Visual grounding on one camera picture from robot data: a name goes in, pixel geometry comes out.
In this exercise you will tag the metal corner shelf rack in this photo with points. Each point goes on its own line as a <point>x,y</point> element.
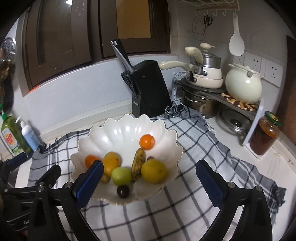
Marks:
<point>251,112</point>

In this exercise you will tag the grey knife handles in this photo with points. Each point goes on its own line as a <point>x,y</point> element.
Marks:
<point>120,52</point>

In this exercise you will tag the yellow mango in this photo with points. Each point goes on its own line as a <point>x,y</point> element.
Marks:
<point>111,161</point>

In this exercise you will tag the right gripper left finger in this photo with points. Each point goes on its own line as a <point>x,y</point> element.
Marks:
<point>45,223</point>

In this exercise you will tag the cream ceramic pot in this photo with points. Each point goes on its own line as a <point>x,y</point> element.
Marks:
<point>243,84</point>

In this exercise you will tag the hanging metal strainer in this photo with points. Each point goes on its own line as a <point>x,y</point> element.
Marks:
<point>7,93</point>

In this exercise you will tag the glass pot lid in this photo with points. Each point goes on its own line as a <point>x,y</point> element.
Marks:
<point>235,121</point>

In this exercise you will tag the white rice paddle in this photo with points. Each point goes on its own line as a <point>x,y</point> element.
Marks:
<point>236,43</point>

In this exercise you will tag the black knife block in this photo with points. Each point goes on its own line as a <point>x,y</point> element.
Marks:
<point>151,96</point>

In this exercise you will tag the black kitchen scissors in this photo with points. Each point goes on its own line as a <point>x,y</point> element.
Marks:
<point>130,82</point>

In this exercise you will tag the hanging wall scissors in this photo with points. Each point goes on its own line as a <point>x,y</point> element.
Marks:
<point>208,20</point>

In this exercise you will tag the green dish soap bottle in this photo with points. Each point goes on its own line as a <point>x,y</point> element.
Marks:
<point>12,134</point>

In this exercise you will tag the white wall power sockets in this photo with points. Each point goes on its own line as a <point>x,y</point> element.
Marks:
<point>271,72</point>

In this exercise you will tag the large yellow orange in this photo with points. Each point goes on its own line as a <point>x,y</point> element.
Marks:
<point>154,171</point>

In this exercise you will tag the brown window frame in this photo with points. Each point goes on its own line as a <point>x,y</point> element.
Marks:
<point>61,36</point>

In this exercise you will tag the white scalloped fruit bowl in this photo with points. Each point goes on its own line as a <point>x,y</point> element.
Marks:
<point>123,136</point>

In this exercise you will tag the steel steamer plate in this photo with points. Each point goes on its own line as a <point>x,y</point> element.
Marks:
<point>8,49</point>

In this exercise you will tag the steel stock pot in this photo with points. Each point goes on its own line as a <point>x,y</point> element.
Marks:
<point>207,106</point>

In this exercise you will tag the small tan longan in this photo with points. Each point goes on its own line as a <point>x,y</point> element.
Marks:
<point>105,179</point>

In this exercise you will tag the green apple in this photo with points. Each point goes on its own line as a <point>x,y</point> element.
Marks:
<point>121,176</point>

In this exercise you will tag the blue pump bottle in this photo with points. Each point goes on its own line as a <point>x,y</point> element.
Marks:
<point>29,135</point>

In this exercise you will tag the spotted small banana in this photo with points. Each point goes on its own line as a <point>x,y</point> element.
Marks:
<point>138,161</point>

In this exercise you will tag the amber sauce jar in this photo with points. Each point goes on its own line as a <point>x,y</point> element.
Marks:
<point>265,133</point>

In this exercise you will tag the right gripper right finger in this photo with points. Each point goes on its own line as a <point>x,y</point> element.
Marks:
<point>254,222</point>

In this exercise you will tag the checkered kitchen towel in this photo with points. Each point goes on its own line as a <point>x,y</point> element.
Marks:
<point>182,210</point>

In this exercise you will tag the orange mandarin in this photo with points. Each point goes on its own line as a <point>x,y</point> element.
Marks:
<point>90,159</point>
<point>147,142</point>

